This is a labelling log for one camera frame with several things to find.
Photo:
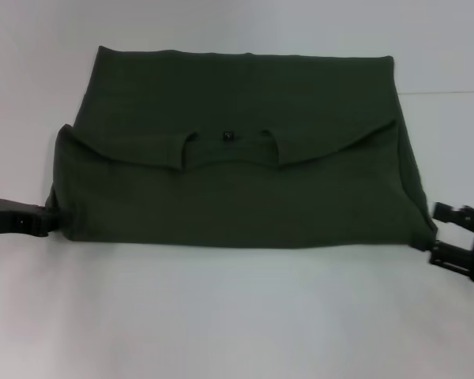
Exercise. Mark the dark green printed T-shirt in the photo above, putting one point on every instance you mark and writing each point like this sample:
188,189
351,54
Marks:
241,189

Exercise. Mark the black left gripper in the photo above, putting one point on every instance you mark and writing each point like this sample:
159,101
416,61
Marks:
12,219

